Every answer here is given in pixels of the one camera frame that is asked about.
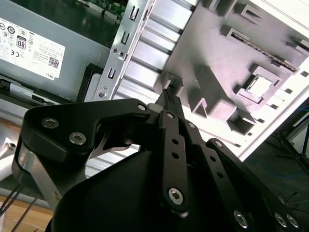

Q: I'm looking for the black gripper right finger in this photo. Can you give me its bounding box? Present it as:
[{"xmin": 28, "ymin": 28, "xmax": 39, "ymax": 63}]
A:
[{"xmin": 173, "ymin": 92, "xmax": 303, "ymax": 232}]

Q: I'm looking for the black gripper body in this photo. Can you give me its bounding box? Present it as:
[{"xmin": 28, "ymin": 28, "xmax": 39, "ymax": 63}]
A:
[{"xmin": 49, "ymin": 149, "xmax": 234, "ymax": 232}]

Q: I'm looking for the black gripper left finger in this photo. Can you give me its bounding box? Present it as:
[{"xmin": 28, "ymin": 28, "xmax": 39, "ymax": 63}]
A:
[{"xmin": 11, "ymin": 88, "xmax": 191, "ymax": 215}]

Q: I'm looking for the silver CPU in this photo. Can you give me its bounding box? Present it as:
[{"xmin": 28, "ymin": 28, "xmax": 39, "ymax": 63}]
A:
[{"xmin": 245, "ymin": 73, "xmax": 276, "ymax": 98}]

